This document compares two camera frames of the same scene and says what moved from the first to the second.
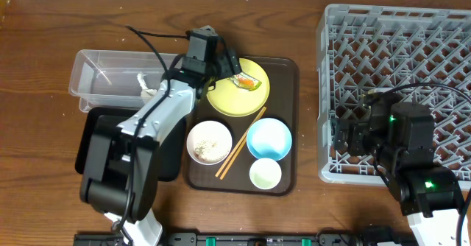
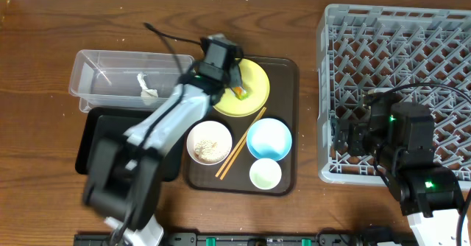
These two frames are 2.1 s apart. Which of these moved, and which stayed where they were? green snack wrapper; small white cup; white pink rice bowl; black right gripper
Moved: green snack wrapper
Stayed: small white cup; white pink rice bowl; black right gripper
